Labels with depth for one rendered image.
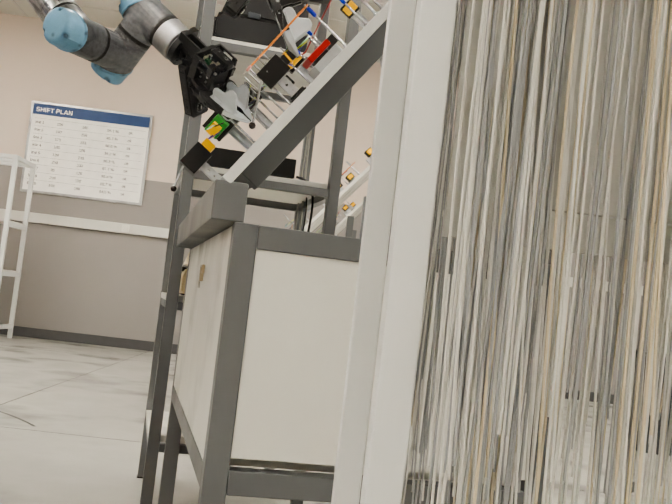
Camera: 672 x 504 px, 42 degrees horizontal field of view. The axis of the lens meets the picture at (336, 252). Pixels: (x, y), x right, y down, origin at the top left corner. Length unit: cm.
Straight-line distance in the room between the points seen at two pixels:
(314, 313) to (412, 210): 78
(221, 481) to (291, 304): 31
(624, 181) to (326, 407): 86
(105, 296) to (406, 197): 871
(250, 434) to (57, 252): 810
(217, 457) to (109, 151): 811
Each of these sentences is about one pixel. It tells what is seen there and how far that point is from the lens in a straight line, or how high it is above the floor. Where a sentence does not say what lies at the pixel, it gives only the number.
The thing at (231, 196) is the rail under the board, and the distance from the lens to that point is 144.
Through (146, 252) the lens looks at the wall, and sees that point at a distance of 931.
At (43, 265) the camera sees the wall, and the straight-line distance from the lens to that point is 952.
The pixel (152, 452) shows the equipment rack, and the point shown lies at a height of 19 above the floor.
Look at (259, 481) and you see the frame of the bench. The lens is 148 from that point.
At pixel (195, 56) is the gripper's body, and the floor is 113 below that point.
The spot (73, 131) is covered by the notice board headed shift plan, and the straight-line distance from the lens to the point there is 958.
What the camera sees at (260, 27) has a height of 153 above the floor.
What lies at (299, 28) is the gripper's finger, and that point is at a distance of 175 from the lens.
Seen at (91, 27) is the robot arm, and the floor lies 116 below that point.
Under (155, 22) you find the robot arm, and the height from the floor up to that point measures 120.
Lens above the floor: 68
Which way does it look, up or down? 3 degrees up
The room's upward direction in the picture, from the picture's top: 7 degrees clockwise
